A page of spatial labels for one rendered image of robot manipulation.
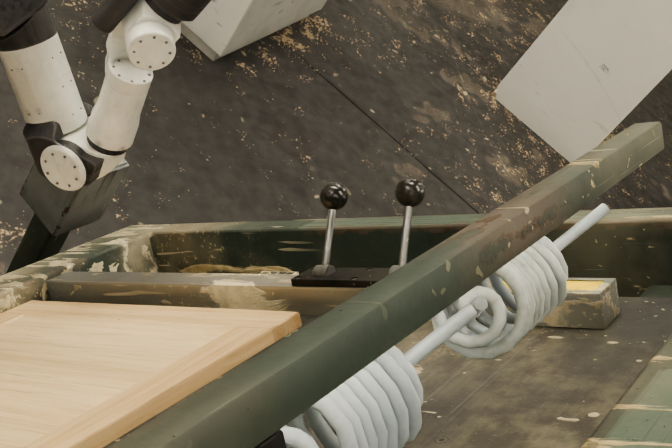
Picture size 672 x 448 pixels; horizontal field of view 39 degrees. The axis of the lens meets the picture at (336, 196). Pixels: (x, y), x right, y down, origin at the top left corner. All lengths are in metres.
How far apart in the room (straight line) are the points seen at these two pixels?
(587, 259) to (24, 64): 0.84
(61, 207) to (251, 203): 1.61
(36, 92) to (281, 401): 1.17
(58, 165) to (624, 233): 0.82
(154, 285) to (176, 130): 2.09
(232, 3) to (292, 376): 3.45
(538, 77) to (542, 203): 4.40
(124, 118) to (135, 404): 0.53
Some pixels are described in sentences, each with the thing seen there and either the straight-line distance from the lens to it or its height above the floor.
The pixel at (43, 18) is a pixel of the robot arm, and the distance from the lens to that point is 1.46.
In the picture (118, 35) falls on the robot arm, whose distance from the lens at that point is 1.42.
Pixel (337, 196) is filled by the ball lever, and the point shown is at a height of 1.42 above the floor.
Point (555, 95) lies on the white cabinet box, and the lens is 4.90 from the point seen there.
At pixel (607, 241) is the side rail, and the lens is 1.27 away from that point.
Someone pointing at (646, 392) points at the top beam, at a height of 1.80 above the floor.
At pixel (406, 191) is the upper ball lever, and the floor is 1.51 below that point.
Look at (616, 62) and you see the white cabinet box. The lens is 4.78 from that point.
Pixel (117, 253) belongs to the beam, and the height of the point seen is 0.90.
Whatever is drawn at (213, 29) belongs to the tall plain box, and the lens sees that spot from 3.83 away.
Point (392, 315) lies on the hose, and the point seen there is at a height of 1.90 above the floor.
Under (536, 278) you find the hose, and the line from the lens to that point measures 0.61.
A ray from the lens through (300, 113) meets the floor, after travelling 3.93.
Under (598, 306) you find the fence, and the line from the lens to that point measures 1.03.
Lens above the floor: 2.14
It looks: 36 degrees down
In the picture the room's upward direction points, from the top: 37 degrees clockwise
